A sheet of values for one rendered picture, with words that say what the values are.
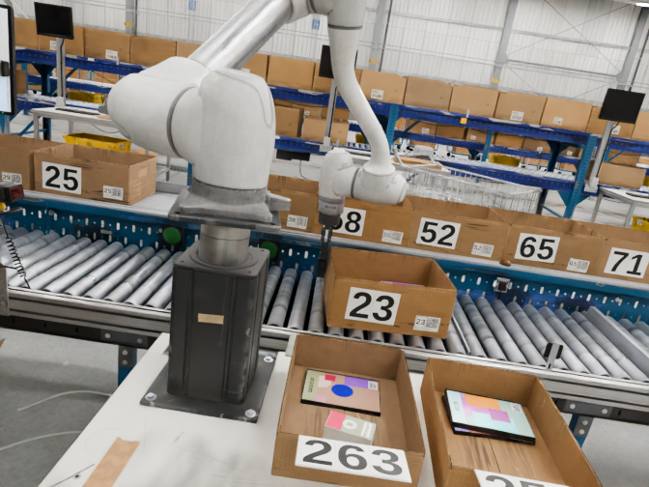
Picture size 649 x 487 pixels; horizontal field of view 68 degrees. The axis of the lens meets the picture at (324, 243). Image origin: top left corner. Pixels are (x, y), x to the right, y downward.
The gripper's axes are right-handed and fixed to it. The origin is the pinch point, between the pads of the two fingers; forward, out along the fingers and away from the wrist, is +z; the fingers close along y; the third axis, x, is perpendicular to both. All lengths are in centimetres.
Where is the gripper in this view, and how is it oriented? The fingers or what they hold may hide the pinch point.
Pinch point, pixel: (321, 268)
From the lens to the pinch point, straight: 171.6
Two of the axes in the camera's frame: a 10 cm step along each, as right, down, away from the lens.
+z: -1.4, 9.4, 3.1
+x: 9.9, 1.5, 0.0
